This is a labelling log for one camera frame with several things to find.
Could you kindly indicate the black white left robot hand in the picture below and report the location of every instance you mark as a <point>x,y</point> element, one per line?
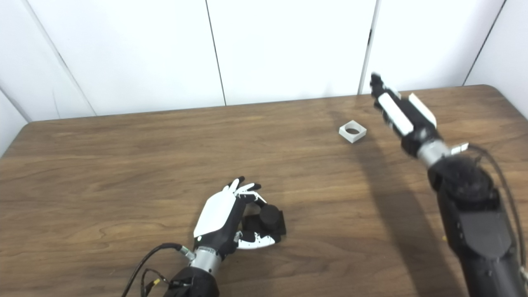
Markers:
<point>216,214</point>

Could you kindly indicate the white square piece with hole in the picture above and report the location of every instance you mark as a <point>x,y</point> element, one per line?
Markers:
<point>346,136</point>

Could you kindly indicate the black peg with square base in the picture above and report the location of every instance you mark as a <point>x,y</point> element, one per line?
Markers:
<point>270,218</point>

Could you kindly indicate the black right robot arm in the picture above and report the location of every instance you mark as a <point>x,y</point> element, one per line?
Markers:
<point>474,214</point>

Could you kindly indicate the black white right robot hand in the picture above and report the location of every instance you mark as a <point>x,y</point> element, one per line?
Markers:
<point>402,115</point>

